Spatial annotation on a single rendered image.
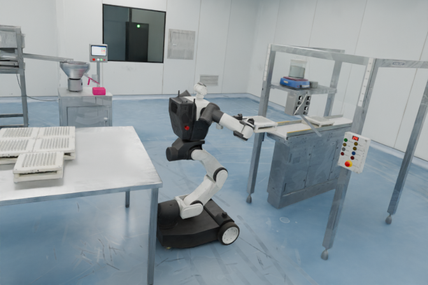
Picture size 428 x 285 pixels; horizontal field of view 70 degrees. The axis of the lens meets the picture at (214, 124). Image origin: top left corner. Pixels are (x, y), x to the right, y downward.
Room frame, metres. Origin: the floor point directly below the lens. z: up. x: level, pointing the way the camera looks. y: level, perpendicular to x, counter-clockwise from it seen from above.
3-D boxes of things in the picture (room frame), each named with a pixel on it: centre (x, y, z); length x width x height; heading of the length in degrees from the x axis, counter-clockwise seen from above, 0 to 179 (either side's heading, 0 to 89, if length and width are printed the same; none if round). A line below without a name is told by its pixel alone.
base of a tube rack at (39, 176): (1.67, 1.01, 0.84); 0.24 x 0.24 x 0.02; 25
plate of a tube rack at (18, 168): (1.67, 1.01, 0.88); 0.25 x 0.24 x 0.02; 25
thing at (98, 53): (4.32, 1.69, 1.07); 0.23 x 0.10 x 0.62; 122
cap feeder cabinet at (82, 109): (4.08, 1.80, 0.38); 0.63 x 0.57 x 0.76; 122
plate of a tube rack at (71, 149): (1.93, 1.06, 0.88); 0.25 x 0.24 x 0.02; 25
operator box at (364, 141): (2.10, -1.03, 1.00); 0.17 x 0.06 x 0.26; 37
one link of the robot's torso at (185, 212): (2.31, 0.15, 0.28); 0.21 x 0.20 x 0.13; 123
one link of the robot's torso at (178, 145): (2.27, 0.21, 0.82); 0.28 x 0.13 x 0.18; 123
